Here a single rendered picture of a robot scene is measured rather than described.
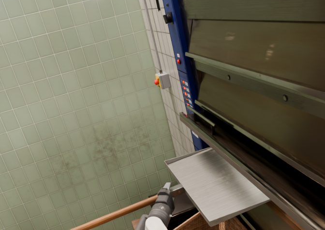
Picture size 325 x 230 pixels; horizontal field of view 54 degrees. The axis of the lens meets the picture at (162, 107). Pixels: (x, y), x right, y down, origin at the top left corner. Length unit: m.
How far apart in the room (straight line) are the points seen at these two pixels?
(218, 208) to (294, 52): 0.71
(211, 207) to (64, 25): 1.64
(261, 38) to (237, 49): 0.15
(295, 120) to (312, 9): 0.36
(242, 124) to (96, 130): 1.50
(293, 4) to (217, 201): 0.84
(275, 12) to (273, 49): 0.12
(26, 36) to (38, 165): 0.98
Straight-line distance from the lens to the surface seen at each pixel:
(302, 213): 0.94
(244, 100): 1.31
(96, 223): 1.45
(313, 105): 0.96
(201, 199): 1.43
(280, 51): 1.02
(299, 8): 0.91
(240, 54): 1.19
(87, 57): 2.44
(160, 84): 2.21
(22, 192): 2.78
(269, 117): 1.18
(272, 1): 1.00
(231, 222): 1.88
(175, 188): 1.47
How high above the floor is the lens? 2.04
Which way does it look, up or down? 20 degrees down
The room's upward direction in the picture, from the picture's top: 14 degrees counter-clockwise
